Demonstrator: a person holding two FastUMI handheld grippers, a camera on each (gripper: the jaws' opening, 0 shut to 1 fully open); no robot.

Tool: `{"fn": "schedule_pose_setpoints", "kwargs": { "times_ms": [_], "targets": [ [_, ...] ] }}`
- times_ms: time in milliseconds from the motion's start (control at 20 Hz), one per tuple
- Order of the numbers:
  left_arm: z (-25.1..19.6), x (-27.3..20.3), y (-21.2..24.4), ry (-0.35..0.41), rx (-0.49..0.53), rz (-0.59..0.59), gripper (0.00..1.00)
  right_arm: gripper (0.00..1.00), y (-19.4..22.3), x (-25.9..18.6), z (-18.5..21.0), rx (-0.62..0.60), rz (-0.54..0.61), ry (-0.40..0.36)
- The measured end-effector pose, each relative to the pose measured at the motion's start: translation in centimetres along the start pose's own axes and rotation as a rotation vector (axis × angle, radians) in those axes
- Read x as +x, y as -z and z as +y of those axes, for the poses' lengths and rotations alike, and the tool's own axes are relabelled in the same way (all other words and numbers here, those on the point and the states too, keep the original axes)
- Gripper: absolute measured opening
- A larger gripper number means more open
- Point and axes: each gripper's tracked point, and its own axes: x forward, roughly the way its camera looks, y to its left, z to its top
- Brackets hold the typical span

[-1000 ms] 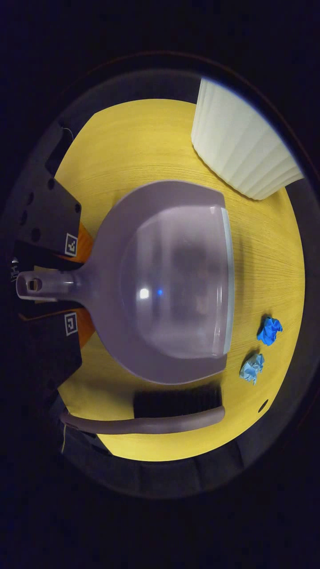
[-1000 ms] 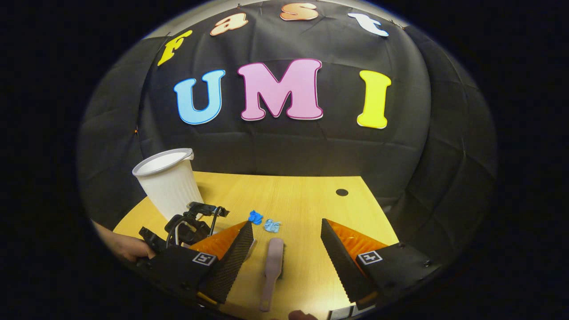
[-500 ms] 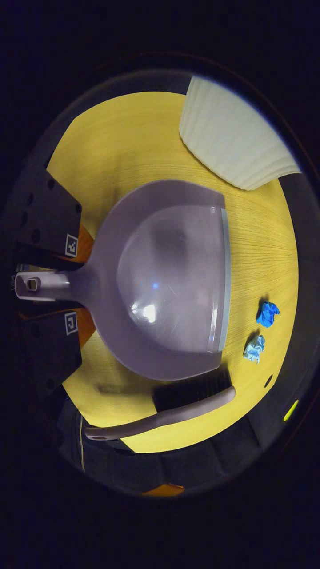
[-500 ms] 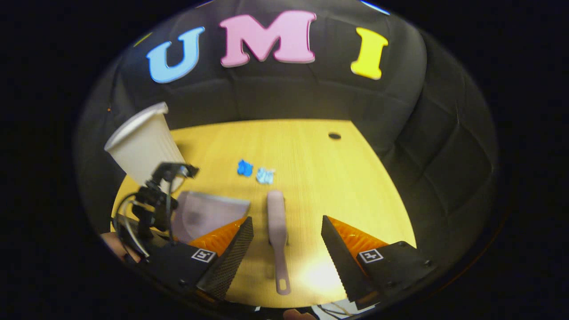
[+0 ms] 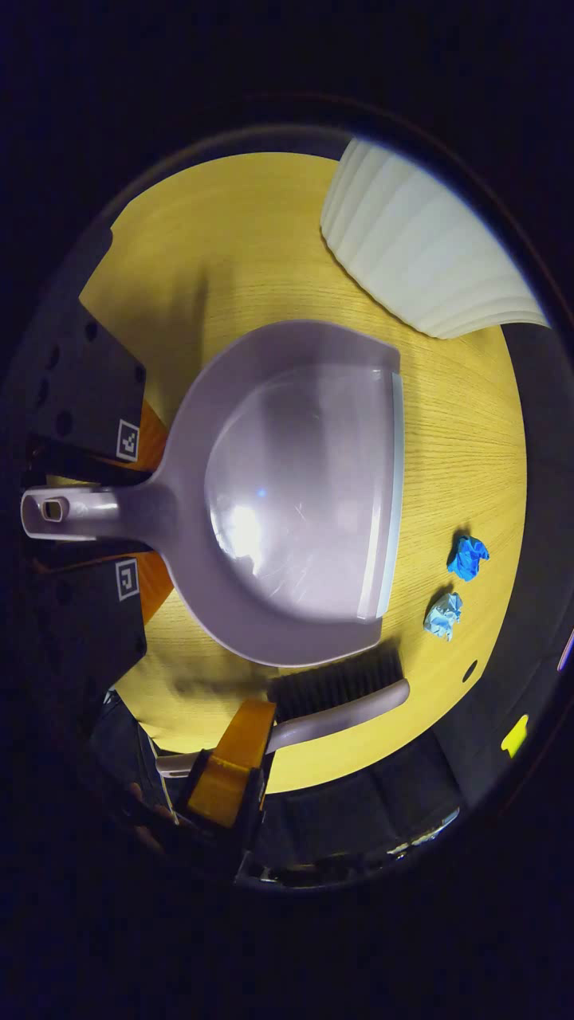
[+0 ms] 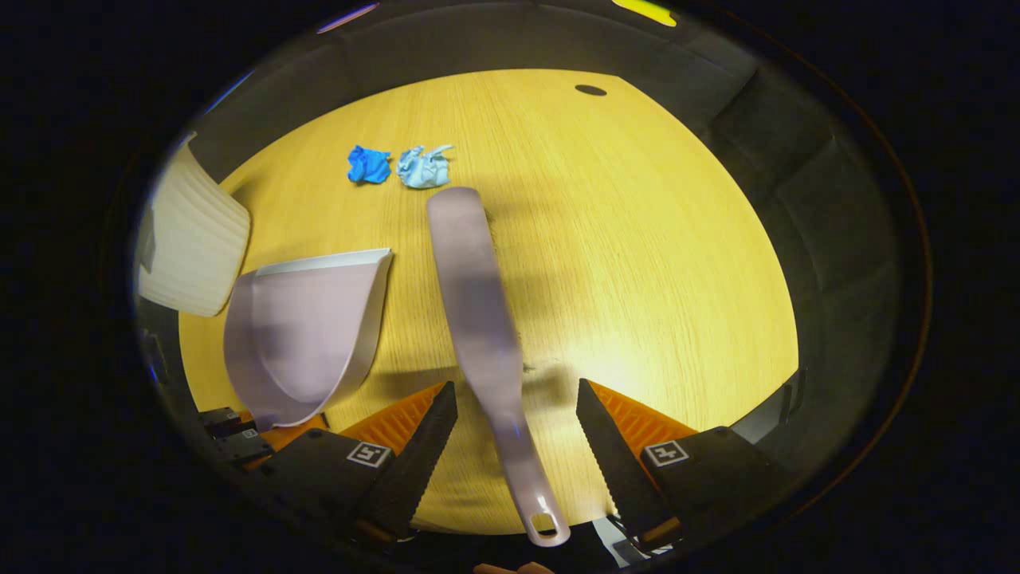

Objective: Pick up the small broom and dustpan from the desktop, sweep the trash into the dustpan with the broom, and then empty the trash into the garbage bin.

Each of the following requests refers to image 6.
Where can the wooden desktop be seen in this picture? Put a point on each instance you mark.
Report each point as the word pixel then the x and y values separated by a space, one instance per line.
pixel 637 279

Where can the pale pink small broom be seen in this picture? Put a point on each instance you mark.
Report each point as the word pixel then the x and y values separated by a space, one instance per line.
pixel 478 319

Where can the pale pink dustpan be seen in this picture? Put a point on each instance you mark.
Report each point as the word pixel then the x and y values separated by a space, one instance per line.
pixel 303 335

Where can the white ribbed garbage bin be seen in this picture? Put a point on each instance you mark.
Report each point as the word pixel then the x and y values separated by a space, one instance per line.
pixel 191 239

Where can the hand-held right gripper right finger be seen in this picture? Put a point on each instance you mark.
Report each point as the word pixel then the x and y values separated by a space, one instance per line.
pixel 613 470

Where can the dark blue paper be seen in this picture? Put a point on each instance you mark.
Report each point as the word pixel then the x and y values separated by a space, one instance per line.
pixel 368 165

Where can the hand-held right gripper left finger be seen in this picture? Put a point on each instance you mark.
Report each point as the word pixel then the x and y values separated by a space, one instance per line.
pixel 414 470

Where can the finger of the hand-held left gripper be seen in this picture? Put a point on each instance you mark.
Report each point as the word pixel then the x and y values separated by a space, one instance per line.
pixel 243 448
pixel 219 421

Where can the light blue paper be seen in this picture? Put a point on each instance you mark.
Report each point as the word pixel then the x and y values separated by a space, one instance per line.
pixel 422 169

